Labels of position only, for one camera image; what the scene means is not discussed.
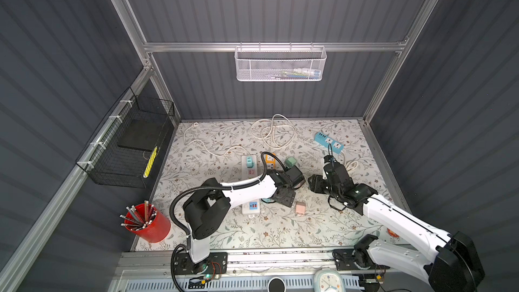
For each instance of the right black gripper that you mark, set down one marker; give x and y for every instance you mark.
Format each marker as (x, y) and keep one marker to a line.
(332, 168)

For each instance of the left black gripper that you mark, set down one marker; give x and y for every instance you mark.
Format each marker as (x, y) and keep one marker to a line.
(292, 176)

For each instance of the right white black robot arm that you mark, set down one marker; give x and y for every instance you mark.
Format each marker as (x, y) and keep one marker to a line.
(447, 262)

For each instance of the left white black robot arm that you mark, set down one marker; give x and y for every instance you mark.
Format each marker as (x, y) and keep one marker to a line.
(200, 211)

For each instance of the orange power strip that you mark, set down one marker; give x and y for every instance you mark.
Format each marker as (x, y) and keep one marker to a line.
(271, 162)

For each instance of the blue power strip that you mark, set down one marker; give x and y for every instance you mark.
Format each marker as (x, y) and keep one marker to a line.
(327, 142)

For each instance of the pink plug adapter front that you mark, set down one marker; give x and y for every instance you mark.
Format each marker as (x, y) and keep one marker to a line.
(300, 208)

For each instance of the floral table mat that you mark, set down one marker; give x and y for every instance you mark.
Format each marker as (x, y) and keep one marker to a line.
(202, 150)

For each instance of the white analog clock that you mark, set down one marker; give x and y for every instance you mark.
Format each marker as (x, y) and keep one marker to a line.
(328, 281)

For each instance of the black round knob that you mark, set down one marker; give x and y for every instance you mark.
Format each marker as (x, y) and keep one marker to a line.
(276, 284)

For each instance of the markers in white basket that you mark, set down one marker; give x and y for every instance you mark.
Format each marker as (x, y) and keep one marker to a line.
(297, 74)

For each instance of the yellow marker in basket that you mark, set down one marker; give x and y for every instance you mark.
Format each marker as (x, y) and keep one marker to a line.
(150, 162)

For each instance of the red pencil cup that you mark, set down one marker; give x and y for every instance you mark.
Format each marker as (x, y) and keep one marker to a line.
(146, 222)

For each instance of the black pad in basket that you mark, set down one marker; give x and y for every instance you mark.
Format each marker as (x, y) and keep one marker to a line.
(141, 136)

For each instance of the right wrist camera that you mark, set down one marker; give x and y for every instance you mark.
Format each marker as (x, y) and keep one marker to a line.
(329, 161)

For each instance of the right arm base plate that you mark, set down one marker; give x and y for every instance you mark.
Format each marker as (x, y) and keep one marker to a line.
(352, 259)

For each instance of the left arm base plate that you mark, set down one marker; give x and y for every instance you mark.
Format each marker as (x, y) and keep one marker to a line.
(216, 263)

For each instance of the white wire wall basket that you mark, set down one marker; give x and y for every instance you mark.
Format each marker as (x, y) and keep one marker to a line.
(255, 63)

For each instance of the black wire wall basket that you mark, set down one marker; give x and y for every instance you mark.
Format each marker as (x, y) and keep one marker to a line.
(107, 164)

